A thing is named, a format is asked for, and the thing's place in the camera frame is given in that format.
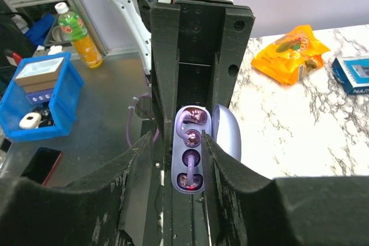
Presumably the blue plastic parts bin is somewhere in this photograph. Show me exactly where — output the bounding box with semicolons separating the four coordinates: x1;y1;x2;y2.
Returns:
1;52;84;142

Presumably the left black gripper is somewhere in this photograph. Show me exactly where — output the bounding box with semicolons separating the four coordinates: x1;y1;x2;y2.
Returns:
150;0;255;154

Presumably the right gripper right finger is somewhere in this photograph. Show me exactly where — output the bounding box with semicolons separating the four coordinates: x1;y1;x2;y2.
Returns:
205;141;368;245

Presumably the black red smartphone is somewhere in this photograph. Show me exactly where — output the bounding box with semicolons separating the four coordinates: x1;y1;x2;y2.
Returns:
20;147;62;186

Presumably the orange juice bottle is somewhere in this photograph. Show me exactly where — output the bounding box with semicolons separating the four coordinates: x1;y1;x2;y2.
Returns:
55;2;103;69

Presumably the orange candy bag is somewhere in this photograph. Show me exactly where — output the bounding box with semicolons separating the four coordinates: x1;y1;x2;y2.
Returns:
251;25;330;85

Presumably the white case in bin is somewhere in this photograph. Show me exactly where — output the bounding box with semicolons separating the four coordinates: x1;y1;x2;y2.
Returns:
19;112;42;130

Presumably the blue razor box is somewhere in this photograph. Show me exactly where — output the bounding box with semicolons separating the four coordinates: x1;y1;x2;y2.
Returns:
332;56;369;95

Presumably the lavender earbud charging case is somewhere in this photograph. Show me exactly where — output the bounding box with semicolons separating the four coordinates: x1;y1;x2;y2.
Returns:
171;104;242;194

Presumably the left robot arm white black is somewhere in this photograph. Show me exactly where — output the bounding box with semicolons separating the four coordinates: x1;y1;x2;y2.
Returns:
108;0;255;159

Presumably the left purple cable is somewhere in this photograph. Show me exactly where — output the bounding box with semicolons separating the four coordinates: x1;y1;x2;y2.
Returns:
126;70;161;149

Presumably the black backpack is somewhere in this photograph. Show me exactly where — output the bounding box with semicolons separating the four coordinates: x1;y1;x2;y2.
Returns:
1;12;36;87

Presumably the brown white cardboard box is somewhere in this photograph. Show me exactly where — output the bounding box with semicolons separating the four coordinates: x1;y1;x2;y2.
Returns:
15;57;65;93

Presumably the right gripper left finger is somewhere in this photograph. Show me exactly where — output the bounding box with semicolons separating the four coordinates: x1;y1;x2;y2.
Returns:
1;133;152;245

